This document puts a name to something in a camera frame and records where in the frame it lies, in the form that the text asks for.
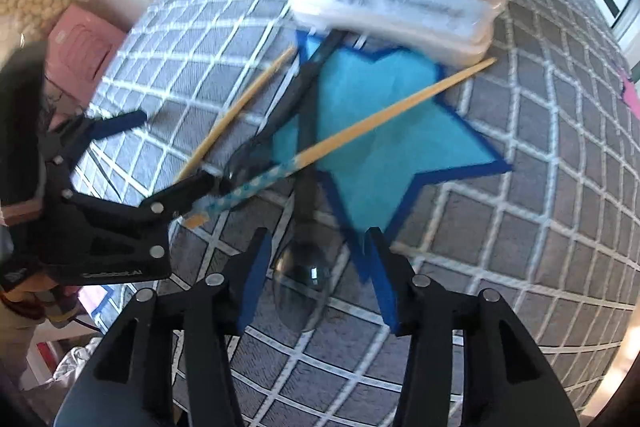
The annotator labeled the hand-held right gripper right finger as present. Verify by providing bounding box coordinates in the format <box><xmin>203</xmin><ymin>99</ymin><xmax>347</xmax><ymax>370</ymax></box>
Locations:
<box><xmin>364</xmin><ymin>227</ymin><xmax>581</xmax><ymax>427</ymax></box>

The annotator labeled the pink plastic stool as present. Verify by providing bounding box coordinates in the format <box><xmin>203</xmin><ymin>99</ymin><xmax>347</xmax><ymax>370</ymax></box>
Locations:
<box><xmin>47</xmin><ymin>4</ymin><xmax>128</xmax><ymax>98</ymax></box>

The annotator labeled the crumpled clear plastic bag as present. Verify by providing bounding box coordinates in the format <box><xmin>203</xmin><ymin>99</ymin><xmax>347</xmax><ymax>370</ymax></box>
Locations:
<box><xmin>50</xmin><ymin>337</ymin><xmax>103</xmax><ymax>388</ymax></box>

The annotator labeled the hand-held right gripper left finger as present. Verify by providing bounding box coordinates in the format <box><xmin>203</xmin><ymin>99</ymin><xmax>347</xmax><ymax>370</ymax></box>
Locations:
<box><xmin>52</xmin><ymin>227</ymin><xmax>273</xmax><ymax>427</ymax></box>

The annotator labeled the grey checked tablecloth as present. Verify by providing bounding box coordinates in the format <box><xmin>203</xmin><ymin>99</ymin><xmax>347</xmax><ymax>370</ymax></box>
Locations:
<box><xmin>65</xmin><ymin>0</ymin><xmax>640</xmax><ymax>427</ymax></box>

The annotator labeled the blue dotted wooden chopstick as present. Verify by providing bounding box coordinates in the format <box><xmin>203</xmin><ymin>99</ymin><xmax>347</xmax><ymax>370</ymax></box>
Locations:
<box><xmin>185</xmin><ymin>57</ymin><xmax>498</xmax><ymax>228</ymax></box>

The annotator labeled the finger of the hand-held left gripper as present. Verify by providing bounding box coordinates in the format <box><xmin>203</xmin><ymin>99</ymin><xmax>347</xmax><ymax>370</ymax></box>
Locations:
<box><xmin>50</xmin><ymin>109</ymin><xmax>149</xmax><ymax>170</ymax></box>
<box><xmin>62</xmin><ymin>171</ymin><xmax>223</xmax><ymax>229</ymax></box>

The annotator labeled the dark clear plastic spoon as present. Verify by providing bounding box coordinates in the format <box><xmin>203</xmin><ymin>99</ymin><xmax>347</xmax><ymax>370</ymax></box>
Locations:
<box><xmin>272</xmin><ymin>107</ymin><xmax>333</xmax><ymax>333</ymax></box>
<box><xmin>220</xmin><ymin>29</ymin><xmax>346</xmax><ymax>188</ymax></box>

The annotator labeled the person's left forearm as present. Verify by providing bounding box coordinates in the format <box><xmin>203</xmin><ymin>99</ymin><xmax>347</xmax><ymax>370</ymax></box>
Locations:
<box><xmin>0</xmin><ymin>277</ymin><xmax>81</xmax><ymax>325</ymax></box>

